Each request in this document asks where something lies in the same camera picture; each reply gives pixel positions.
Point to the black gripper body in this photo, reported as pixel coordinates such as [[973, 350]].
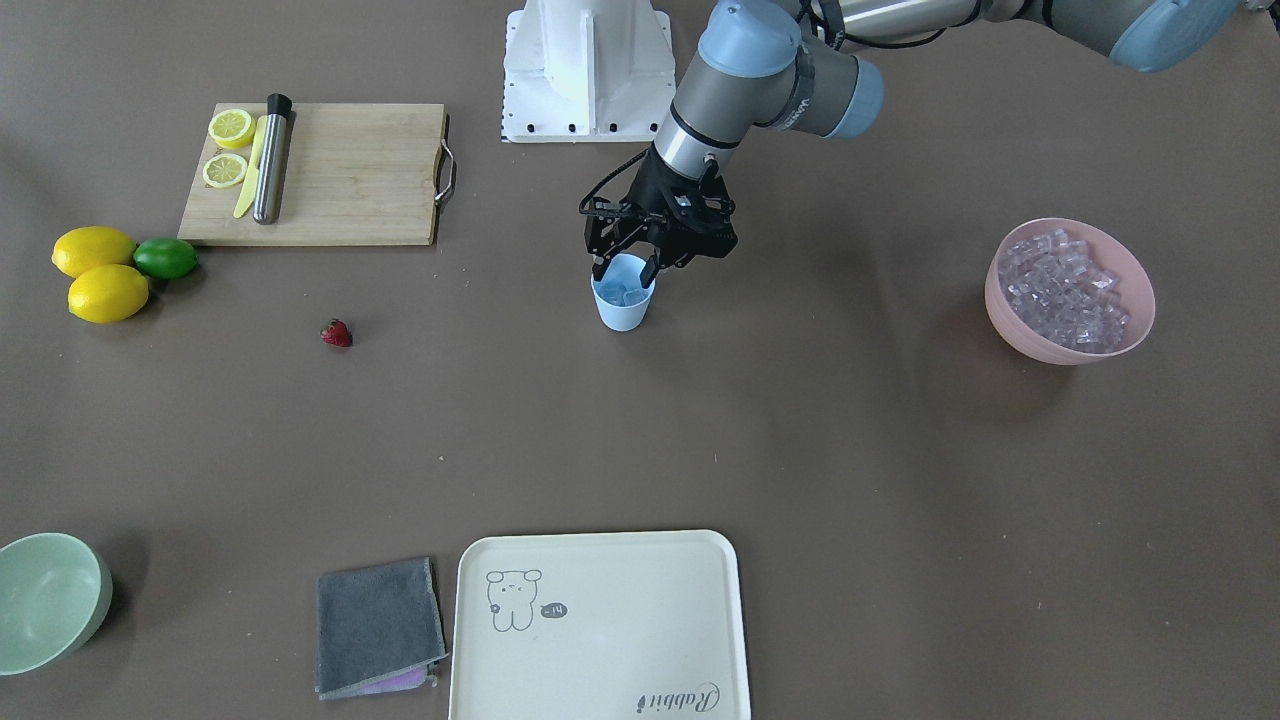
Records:
[[655, 192]]

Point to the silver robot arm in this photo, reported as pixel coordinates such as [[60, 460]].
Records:
[[760, 64]]

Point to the light blue plastic cup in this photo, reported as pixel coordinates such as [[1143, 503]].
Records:
[[621, 299]]

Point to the pink bowl of ice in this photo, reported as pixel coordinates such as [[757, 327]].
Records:
[[1066, 293]]

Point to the wooden cutting board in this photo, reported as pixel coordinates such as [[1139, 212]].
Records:
[[357, 174]]

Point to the red strawberry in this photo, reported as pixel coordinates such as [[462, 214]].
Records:
[[336, 333]]

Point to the steel muddler black cap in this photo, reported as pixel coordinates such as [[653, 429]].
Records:
[[273, 160]]

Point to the cream rabbit tray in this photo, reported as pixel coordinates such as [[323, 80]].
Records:
[[629, 625]]

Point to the yellow plastic knife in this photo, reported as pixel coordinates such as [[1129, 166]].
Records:
[[248, 190]]

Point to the lemon half slice lower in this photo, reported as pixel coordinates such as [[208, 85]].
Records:
[[224, 170]]

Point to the lemon half slice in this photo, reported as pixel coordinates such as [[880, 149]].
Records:
[[232, 128], [224, 170]]

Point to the lemon half slice upper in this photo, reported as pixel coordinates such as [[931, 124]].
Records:
[[232, 128]]

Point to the grey folded cloth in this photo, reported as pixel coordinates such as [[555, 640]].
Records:
[[379, 630]]

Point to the green lime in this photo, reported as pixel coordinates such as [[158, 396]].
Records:
[[165, 259]]

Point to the yellow lemon near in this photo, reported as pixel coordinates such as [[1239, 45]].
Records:
[[108, 293]]

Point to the yellow lemon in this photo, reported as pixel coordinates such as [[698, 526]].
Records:
[[108, 293], [83, 249]]

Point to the yellow lemon far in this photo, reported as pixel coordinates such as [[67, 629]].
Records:
[[83, 249]]

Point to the mint green bowl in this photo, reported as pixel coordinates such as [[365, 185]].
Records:
[[55, 594]]

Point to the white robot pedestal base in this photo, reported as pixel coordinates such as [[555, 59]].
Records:
[[586, 71]]

